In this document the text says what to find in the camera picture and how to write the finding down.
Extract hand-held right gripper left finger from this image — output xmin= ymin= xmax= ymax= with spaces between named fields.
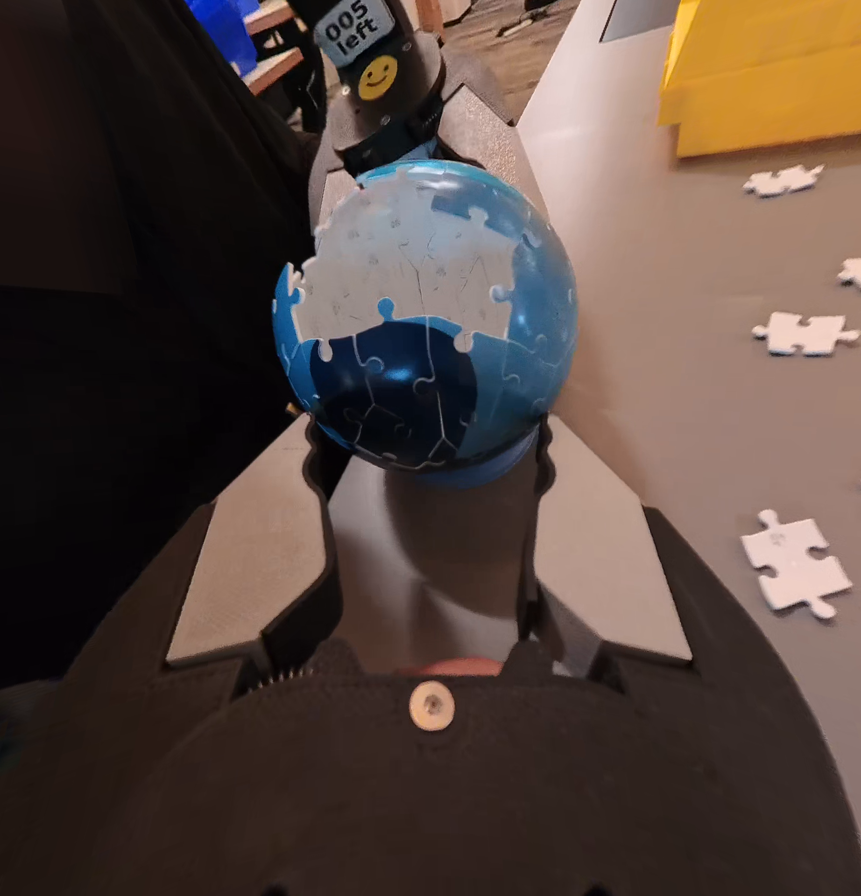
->
xmin=166 ymin=413 xmax=345 ymax=667

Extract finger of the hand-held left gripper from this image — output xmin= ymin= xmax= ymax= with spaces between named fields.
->
xmin=432 ymin=53 xmax=552 ymax=212
xmin=306 ymin=135 xmax=356 ymax=237

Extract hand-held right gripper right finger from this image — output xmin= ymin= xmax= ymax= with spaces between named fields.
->
xmin=516 ymin=413 xmax=692 ymax=674

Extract blue puzzle ball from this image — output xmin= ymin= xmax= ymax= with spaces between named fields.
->
xmin=271 ymin=160 xmax=579 ymax=489

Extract white puzzle pieces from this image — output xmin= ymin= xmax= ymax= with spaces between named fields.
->
xmin=741 ymin=164 xmax=861 ymax=622

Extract wooden side table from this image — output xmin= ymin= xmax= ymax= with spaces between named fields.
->
xmin=241 ymin=3 xmax=307 ymax=97

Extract large blue plastic bin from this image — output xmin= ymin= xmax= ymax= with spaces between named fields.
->
xmin=185 ymin=0 xmax=258 ymax=75

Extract dark flat panel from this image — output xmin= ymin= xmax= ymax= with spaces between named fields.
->
xmin=601 ymin=0 xmax=685 ymax=44

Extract person's black sweater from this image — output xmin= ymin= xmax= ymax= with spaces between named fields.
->
xmin=0 ymin=0 xmax=321 ymax=694

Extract yellow plastic bin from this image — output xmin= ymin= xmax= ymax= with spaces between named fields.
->
xmin=656 ymin=0 xmax=861 ymax=159

